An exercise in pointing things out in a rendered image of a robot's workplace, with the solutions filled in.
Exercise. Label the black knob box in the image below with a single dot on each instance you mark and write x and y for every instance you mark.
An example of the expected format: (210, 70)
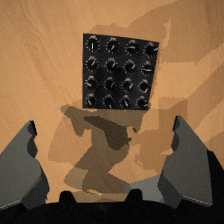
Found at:
(135, 62)

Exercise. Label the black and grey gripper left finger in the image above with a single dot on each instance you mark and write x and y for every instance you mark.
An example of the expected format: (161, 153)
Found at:
(23, 183)

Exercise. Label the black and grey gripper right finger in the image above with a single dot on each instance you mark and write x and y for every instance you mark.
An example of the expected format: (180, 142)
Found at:
(192, 179)

